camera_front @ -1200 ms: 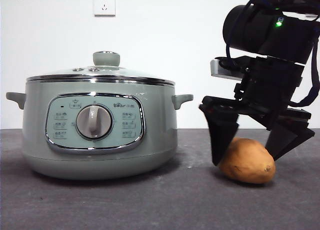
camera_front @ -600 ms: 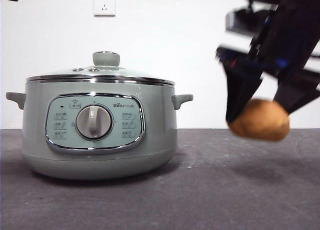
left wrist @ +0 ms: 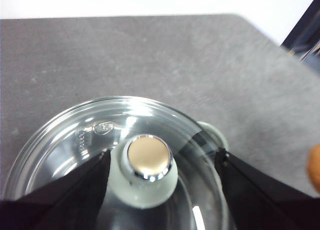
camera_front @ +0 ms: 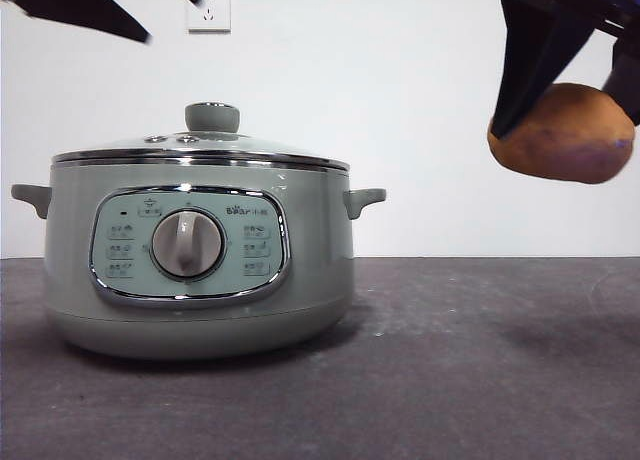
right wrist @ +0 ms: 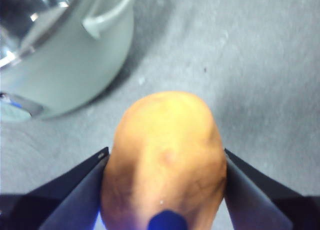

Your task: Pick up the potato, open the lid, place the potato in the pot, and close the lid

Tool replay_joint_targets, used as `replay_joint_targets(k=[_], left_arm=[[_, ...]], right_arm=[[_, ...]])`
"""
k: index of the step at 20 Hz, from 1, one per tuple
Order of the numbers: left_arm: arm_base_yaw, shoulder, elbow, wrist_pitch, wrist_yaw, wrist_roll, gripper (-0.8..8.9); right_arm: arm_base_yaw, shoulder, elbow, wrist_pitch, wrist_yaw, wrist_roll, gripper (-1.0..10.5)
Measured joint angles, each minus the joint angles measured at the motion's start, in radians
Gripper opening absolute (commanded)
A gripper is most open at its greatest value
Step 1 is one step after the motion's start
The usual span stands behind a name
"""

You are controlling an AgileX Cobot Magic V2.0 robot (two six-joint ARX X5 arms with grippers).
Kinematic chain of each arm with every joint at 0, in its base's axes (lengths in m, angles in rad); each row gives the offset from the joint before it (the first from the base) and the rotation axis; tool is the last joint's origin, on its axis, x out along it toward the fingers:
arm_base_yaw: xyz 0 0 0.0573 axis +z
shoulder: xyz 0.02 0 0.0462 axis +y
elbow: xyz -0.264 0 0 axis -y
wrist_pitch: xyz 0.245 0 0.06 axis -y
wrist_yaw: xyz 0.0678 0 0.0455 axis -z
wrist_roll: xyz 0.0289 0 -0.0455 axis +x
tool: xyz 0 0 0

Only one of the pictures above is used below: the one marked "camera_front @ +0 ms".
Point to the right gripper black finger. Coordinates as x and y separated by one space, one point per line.
535 55
627 80

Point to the brown potato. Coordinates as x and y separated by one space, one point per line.
565 145

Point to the glass lid with green knob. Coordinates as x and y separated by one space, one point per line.
212 117

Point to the pale green electric cooking pot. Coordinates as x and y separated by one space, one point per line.
320 260

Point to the white wall socket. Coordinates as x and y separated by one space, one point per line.
212 17

